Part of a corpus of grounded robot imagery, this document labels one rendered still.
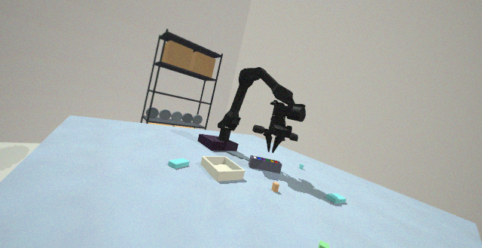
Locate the beige rectangular tray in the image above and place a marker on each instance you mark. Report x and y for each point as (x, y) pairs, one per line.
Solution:
(222, 168)

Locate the turquoise rectangular block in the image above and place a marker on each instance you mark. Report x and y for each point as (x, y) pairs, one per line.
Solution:
(336, 198)

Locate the small turquoise block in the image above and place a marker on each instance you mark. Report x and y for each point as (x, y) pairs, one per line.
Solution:
(177, 163)

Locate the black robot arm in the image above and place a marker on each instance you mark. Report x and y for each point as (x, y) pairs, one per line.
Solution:
(247, 76)

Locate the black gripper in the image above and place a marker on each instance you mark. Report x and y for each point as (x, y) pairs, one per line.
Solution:
(267, 133)

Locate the small orange block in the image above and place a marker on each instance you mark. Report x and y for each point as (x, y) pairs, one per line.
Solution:
(275, 186)

